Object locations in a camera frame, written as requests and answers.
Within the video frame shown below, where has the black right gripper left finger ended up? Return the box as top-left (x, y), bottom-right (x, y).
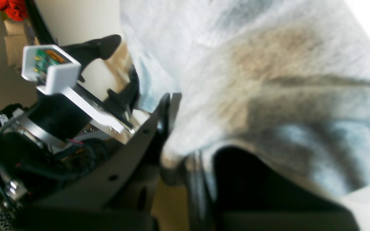
top-left (15, 93), bottom-right (171, 231)

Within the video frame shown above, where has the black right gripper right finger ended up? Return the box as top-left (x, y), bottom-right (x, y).
top-left (186, 147), bottom-right (361, 231)

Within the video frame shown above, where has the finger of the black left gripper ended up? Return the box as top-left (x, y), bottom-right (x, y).
top-left (60, 35), bottom-right (122, 64)

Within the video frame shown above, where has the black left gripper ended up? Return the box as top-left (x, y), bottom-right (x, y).
top-left (0, 65), bottom-right (139, 209)

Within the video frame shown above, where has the grey T-shirt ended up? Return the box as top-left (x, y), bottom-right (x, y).
top-left (119, 0), bottom-right (370, 199)

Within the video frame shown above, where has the red cloth bundle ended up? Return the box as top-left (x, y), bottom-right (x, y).
top-left (0, 0), bottom-right (29, 21)

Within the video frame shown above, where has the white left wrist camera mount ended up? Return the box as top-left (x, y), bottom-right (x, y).
top-left (22, 45), bottom-right (135, 133)

